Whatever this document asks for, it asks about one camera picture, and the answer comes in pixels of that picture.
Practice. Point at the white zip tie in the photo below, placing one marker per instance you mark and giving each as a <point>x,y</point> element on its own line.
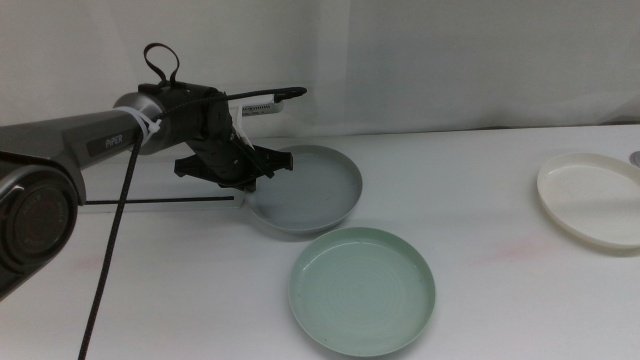
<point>142,122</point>

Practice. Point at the pale green shallow bowl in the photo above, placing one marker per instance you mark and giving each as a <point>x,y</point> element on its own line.
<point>360,295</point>

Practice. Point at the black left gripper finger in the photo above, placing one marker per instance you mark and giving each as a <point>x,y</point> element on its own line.
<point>277,159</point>
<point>187,167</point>

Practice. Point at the white shallow bowl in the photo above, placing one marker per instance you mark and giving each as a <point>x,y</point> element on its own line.
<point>590,200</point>

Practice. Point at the white fabric backdrop curtain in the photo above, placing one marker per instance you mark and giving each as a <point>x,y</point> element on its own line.
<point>400,65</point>

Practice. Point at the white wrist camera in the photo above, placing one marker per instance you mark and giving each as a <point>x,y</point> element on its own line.
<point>260,108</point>

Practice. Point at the grey round desk grommet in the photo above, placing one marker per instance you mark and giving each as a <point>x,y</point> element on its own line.
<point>636,159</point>

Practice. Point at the grey shallow bowl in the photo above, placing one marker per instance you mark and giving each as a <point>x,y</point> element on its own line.
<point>310,195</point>

